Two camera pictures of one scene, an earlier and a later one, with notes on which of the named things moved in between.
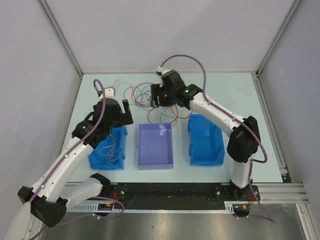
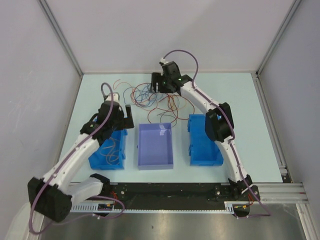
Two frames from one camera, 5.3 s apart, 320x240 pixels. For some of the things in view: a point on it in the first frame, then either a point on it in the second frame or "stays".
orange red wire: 120,83 stays
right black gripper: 154,92 -> 157,77
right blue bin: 205,139 stays
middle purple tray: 155,146 stays
